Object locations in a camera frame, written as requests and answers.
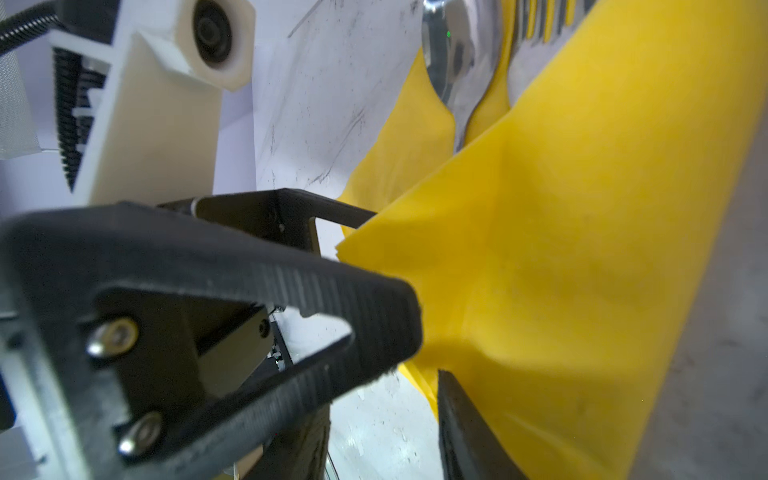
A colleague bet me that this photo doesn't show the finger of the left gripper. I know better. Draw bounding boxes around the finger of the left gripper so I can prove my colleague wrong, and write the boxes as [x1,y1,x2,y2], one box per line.
[158,188,375,257]

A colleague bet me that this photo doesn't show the white plastic perforated basket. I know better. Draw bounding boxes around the white plastic perforated basket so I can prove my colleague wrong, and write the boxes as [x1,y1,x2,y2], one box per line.
[0,53,40,160]

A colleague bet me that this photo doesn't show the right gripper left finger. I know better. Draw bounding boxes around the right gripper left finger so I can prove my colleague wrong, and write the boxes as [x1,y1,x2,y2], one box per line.
[1,204,422,479]

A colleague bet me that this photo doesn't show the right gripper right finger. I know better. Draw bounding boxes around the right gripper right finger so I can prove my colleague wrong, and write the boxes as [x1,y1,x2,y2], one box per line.
[437,370,526,480]

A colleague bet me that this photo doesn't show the metal spoon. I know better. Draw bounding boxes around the metal spoon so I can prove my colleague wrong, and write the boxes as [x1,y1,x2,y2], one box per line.
[421,0,504,153]

